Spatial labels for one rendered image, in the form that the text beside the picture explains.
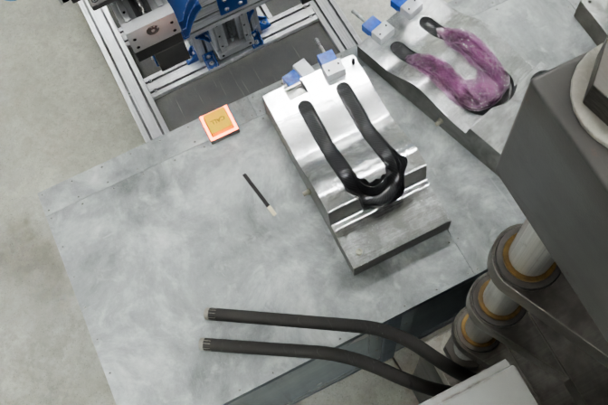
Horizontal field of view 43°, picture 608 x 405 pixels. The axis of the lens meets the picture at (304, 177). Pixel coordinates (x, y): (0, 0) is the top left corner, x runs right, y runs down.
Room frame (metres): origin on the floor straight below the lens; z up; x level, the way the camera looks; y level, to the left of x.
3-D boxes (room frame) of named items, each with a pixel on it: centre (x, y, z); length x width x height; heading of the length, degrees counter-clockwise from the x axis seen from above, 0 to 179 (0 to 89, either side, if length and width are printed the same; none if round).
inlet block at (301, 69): (1.02, -0.01, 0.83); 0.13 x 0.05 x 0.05; 117
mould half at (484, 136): (0.94, -0.45, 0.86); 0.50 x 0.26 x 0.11; 34
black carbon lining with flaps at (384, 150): (0.78, -0.13, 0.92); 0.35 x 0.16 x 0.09; 16
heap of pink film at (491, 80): (0.94, -0.44, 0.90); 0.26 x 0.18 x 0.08; 34
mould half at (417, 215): (0.76, -0.13, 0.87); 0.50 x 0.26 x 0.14; 16
